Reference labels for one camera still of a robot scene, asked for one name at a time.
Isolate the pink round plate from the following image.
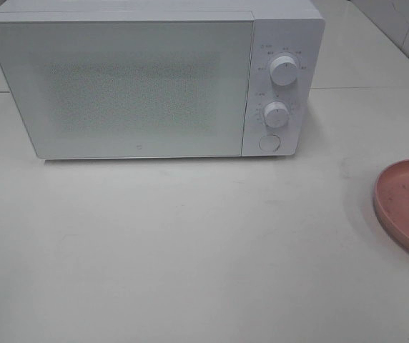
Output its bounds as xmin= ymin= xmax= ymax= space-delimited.
xmin=373 ymin=159 xmax=409 ymax=252

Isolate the upper white power knob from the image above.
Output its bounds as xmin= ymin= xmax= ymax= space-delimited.
xmin=269 ymin=53 xmax=300 ymax=86

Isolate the round white door button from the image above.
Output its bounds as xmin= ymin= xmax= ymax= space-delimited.
xmin=259 ymin=134 xmax=281 ymax=153

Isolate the white microwave door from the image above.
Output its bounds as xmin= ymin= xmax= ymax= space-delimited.
xmin=0 ymin=11 xmax=255 ymax=159

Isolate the white microwave oven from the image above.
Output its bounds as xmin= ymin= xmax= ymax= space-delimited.
xmin=0 ymin=1 xmax=325 ymax=156

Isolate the lower white timer knob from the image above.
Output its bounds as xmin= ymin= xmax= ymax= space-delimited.
xmin=263 ymin=101 xmax=290 ymax=129

